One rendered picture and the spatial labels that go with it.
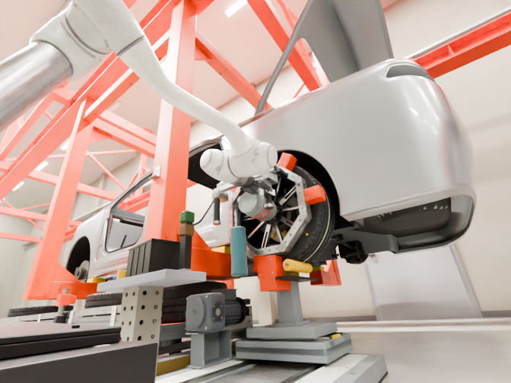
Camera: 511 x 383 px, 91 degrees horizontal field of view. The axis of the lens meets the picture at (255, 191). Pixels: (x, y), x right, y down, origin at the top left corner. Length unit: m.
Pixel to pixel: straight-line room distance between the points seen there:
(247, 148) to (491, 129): 5.00
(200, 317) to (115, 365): 1.09
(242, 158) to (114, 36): 0.48
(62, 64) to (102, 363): 0.75
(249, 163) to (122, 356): 0.65
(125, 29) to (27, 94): 0.29
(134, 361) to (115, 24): 0.76
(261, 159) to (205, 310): 0.84
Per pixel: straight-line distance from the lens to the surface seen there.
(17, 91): 0.80
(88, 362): 0.29
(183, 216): 0.94
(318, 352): 1.31
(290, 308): 1.50
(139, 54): 0.86
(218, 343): 1.66
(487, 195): 5.12
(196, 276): 0.92
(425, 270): 4.81
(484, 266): 4.90
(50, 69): 0.87
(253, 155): 0.83
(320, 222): 1.40
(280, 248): 1.36
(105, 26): 0.87
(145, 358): 0.32
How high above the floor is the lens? 0.33
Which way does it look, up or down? 25 degrees up
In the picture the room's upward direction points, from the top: 4 degrees counter-clockwise
